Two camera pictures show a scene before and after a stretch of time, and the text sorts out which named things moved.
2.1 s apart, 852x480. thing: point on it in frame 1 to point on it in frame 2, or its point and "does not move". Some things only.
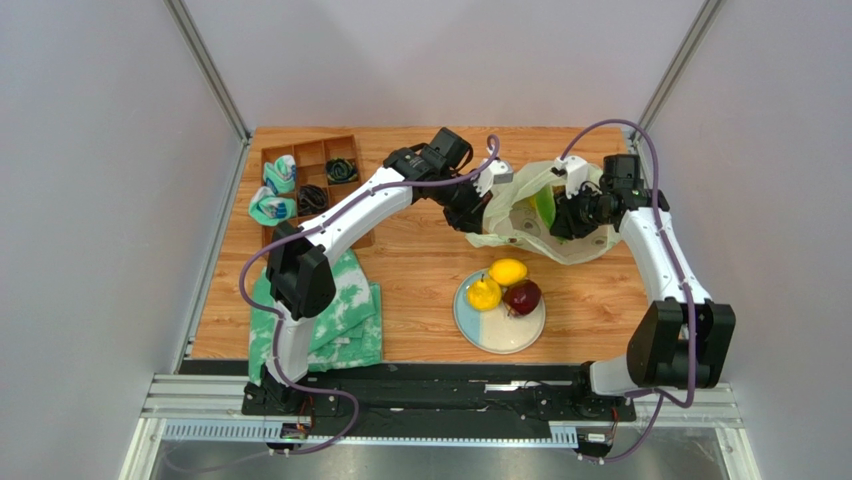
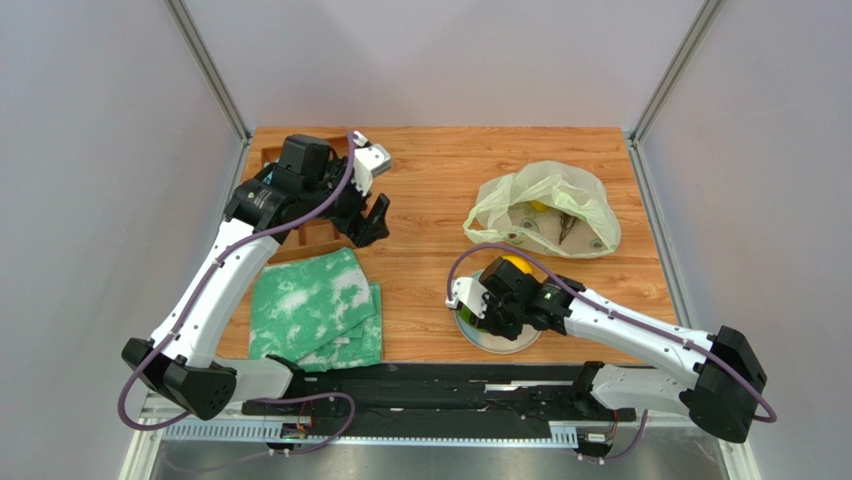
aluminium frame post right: [702, 22] does not move
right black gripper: [569, 219] to [485, 309]
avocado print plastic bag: [511, 219] does not move
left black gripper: [471, 218] to [372, 229]
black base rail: [441, 400] does not move
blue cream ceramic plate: [494, 330] does not move
